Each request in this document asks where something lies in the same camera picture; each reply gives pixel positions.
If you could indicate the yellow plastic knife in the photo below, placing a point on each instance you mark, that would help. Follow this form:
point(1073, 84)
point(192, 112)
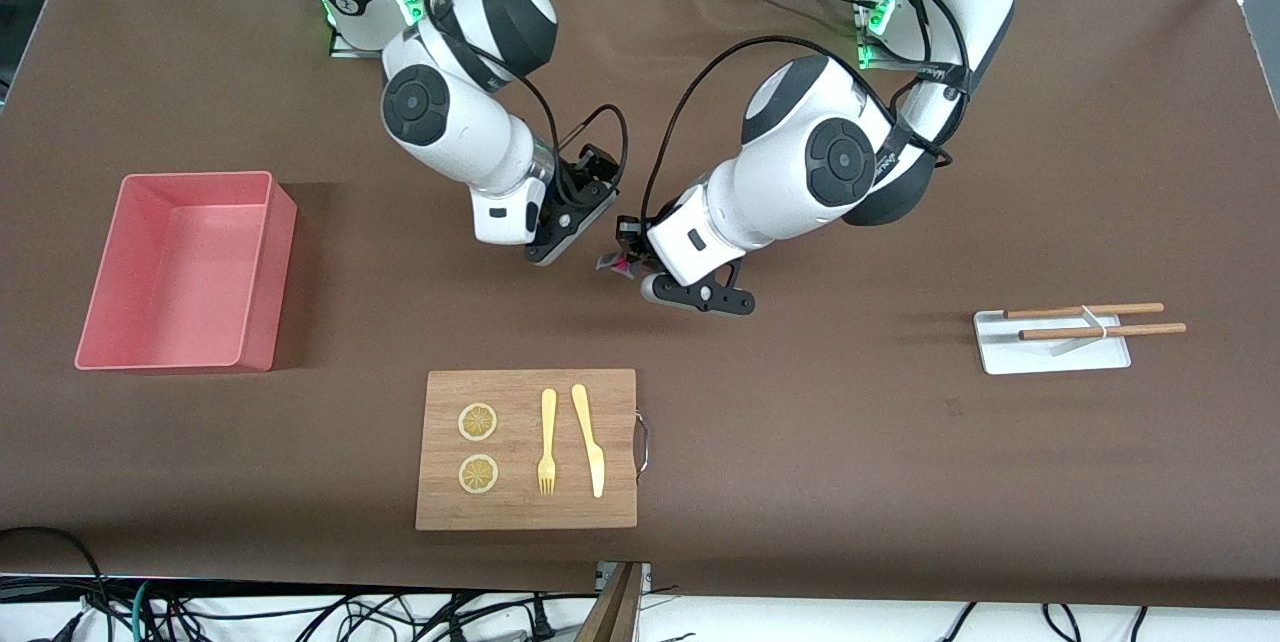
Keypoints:
point(590, 442)

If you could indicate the wooden cutting board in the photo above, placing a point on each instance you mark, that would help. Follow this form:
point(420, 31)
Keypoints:
point(520, 512)

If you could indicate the black power plug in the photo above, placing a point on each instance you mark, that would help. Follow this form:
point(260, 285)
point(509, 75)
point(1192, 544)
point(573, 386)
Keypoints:
point(541, 627)

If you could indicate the pink plastic bin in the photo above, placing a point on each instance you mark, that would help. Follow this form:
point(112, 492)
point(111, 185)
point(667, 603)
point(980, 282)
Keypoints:
point(170, 302)

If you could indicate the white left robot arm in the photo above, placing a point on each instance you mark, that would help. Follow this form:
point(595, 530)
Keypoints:
point(780, 172)

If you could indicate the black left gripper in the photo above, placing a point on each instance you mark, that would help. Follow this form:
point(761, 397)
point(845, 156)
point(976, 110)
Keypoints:
point(629, 231)

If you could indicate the white cloth rack base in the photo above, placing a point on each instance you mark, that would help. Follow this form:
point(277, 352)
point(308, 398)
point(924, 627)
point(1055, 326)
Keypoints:
point(1010, 357)

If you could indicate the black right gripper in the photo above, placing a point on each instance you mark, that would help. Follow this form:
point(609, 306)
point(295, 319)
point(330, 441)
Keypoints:
point(581, 179)

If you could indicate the toy lemon slice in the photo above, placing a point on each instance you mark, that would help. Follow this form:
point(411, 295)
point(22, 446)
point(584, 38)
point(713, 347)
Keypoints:
point(477, 422)
point(478, 474)

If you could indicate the small metal bracket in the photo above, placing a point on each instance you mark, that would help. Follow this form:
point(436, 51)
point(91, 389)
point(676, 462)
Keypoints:
point(603, 577)

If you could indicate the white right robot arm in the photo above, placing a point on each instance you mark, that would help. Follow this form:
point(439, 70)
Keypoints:
point(450, 122)

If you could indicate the wooden plank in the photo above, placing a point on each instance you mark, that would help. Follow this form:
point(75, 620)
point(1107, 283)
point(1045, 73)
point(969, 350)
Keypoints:
point(615, 612)

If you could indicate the yellow plastic fork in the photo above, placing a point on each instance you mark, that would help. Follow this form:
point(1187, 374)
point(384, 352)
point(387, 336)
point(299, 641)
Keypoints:
point(548, 422)

